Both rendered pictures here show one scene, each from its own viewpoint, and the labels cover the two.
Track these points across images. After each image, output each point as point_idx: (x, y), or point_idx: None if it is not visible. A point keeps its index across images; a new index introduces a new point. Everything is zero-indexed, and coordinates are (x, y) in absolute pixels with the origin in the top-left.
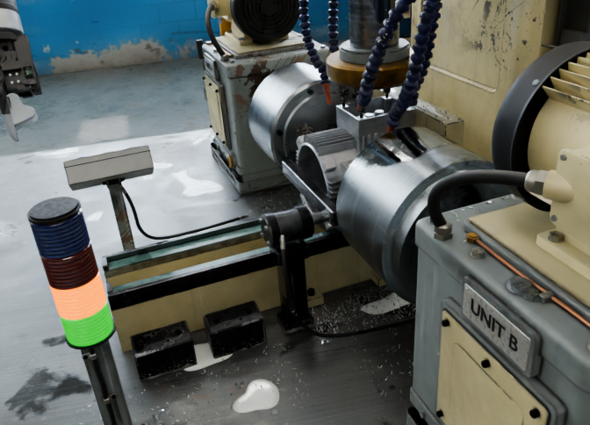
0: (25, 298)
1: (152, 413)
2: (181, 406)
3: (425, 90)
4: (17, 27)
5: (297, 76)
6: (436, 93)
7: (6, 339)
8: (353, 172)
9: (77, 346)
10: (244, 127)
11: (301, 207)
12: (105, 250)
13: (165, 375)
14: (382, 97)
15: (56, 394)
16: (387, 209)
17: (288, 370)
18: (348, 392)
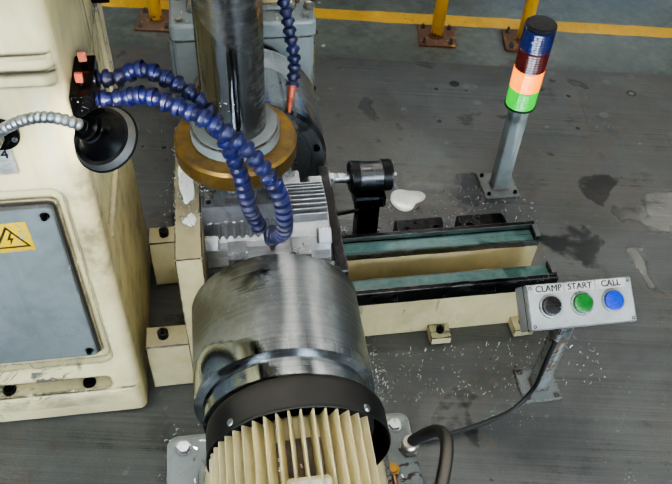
0: (653, 365)
1: (484, 206)
2: (463, 205)
3: (120, 252)
4: None
5: (299, 287)
6: (121, 229)
7: (641, 309)
8: (312, 117)
9: None
10: None
11: (356, 163)
12: (586, 435)
13: None
14: (213, 204)
15: (564, 238)
16: (307, 80)
17: (379, 212)
18: (340, 186)
